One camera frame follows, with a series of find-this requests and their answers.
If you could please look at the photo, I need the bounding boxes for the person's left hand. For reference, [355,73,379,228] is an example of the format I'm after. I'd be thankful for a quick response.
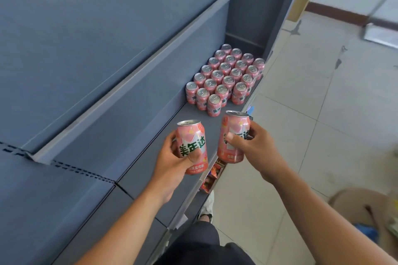
[149,131,202,206]

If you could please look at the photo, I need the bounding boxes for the person's right hand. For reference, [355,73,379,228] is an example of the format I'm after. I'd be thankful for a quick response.
[224,121,290,185]

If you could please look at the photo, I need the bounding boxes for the pink drink can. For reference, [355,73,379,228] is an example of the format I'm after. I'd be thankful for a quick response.
[217,110,251,164]
[175,119,209,175]

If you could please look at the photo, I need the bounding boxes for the person's left forearm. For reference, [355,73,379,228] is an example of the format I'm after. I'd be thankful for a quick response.
[74,185,178,265]

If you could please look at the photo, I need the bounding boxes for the person's right forearm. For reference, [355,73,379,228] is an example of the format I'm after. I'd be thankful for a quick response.
[268,162,398,265]

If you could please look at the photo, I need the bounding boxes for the orange snack packets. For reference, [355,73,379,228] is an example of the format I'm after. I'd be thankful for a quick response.
[200,159,226,194]

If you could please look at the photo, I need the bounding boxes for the white shoe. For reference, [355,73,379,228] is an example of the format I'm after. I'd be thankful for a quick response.
[197,190,216,224]

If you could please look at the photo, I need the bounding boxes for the group of pink cans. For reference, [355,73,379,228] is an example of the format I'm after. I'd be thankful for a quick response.
[185,44,266,117]

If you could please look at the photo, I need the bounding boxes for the white shelf label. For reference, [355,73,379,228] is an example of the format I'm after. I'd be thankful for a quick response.
[174,213,189,231]

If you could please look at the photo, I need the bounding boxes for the dark shorts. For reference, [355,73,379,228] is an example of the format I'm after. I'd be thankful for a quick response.
[154,221,256,265]

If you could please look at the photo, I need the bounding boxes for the brown cardboard box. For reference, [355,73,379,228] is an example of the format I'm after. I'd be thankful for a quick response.
[328,188,398,253]

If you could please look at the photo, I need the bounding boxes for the grey metal shelf unit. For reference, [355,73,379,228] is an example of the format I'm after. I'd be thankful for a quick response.
[0,0,309,265]

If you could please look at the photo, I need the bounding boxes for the blue item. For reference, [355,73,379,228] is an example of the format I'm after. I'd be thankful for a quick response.
[354,223,379,243]

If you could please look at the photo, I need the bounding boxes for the metal door frame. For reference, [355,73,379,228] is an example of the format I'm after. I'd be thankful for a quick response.
[362,0,398,50]

